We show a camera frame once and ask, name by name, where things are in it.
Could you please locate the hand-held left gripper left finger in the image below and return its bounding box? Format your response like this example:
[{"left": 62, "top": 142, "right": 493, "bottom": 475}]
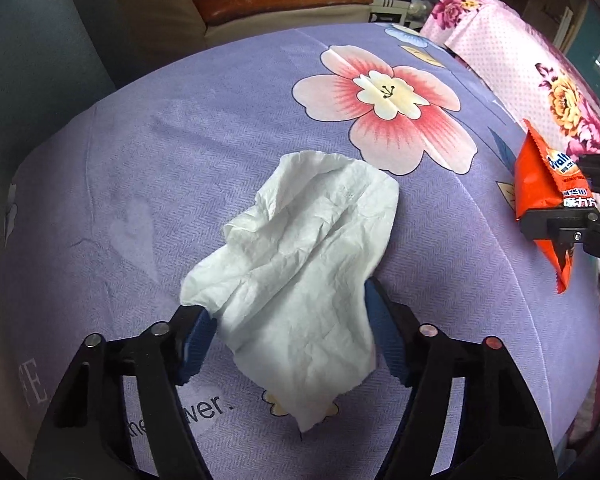
[{"left": 27, "top": 305, "right": 218, "bottom": 480}]

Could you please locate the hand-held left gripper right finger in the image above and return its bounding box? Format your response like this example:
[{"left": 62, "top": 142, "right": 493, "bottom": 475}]
[{"left": 362, "top": 277, "right": 561, "bottom": 480}]

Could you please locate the orange snack wrapper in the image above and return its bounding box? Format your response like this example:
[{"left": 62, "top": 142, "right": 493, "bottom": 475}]
[{"left": 514, "top": 119, "right": 597, "bottom": 295}]

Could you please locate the white tissue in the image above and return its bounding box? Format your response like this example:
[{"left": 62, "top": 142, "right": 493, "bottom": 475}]
[{"left": 179, "top": 150, "right": 400, "bottom": 433}]

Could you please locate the pink floral quilt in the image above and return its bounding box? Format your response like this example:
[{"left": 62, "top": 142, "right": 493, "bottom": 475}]
[{"left": 420, "top": 0, "right": 600, "bottom": 196}]

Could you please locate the purple floral blanket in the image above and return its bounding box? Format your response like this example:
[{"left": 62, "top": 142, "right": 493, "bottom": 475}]
[{"left": 0, "top": 22, "right": 600, "bottom": 480}]

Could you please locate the grey curtain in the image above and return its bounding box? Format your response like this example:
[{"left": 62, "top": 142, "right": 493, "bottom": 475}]
[{"left": 0, "top": 0, "right": 126, "bottom": 181}]

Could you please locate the beige sofa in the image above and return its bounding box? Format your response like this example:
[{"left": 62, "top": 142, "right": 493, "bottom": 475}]
[{"left": 107, "top": 0, "right": 376, "bottom": 51}]

